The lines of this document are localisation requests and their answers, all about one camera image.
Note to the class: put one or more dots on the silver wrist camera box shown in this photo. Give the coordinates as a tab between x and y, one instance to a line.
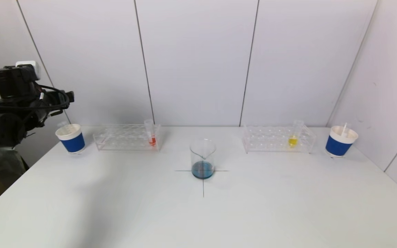
29	67

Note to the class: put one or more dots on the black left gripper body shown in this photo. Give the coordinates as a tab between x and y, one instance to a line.
69	96

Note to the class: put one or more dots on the clear glass beaker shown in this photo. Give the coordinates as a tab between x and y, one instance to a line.
202	168

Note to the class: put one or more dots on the blue pigment test tube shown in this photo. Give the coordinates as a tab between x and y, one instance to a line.
62	124

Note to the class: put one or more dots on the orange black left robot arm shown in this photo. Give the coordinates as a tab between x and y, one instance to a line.
2	117

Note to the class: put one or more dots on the red pigment test tube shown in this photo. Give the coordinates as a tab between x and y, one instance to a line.
344	129
152	140

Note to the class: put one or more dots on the clear acrylic test tube rack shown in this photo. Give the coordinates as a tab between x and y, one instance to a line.
126	139
274	139

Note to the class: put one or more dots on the yellow pigment test tube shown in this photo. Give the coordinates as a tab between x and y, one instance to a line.
292	141

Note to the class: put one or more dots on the blue white paper cup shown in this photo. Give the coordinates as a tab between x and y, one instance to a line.
72	143
338	146

